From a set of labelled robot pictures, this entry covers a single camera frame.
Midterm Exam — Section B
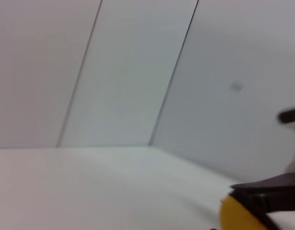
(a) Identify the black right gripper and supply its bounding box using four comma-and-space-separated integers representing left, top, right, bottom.
230, 172, 295, 213

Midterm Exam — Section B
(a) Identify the yellow towel with black border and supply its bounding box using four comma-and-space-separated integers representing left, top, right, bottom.
219, 194, 270, 230

